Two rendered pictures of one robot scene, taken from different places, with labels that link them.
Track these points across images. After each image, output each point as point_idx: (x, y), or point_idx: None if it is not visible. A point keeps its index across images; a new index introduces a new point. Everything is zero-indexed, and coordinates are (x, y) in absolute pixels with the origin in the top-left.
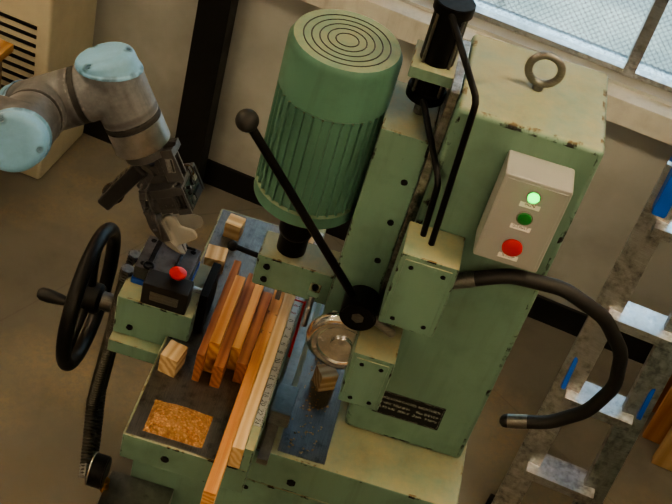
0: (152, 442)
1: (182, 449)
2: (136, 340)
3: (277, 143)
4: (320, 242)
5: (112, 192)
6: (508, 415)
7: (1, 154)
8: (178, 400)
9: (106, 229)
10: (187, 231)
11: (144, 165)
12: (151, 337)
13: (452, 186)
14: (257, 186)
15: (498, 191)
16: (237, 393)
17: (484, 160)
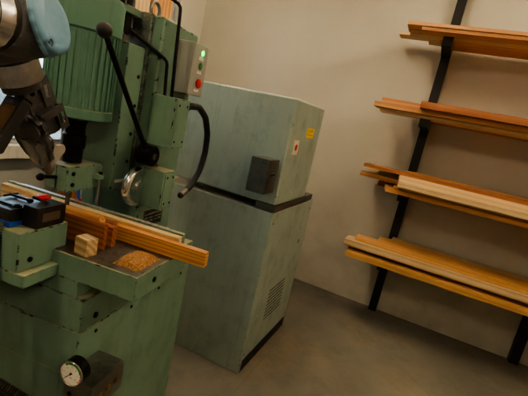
0: (149, 271)
1: (159, 264)
2: (35, 267)
3: (86, 65)
4: (136, 115)
5: (7, 131)
6: (181, 192)
7: (53, 31)
8: (117, 257)
9: None
10: (60, 147)
11: (29, 96)
12: (44, 258)
13: (177, 58)
14: (68, 108)
15: (193, 53)
16: (122, 242)
17: (173, 47)
